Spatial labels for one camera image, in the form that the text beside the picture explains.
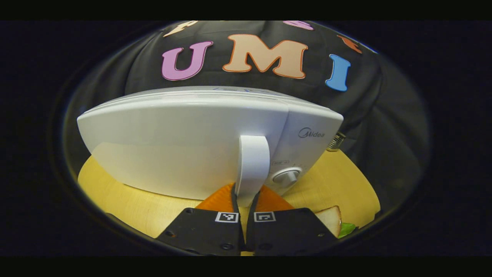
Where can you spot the white microwave oven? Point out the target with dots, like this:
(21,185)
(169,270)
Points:
(173,134)

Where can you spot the sandwich with lettuce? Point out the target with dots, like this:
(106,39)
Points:
(330,221)

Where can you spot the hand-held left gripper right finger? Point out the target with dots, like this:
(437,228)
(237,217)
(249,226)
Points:
(288,231)

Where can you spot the black backdrop cloth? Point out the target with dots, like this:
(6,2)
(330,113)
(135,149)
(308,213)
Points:
(384,115)

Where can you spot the glass beaker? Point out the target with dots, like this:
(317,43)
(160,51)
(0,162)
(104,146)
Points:
(336,141)

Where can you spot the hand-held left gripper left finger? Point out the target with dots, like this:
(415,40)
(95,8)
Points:
(203,231)

